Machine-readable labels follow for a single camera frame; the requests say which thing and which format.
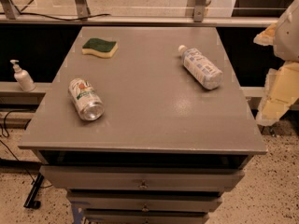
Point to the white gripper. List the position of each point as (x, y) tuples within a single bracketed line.
[(288, 36)]

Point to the blue label plastic bottle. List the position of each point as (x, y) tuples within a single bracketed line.
[(204, 71)]

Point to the white pump dispenser bottle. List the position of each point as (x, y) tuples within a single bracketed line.
[(22, 76)]

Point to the grey drawer cabinet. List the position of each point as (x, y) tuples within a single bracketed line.
[(165, 149)]

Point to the green and yellow sponge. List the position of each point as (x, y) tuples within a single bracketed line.
[(100, 48)]

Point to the white soda can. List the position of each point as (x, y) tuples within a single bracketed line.
[(85, 99)]

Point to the black metal floor bracket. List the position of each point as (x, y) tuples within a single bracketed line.
[(31, 201)]

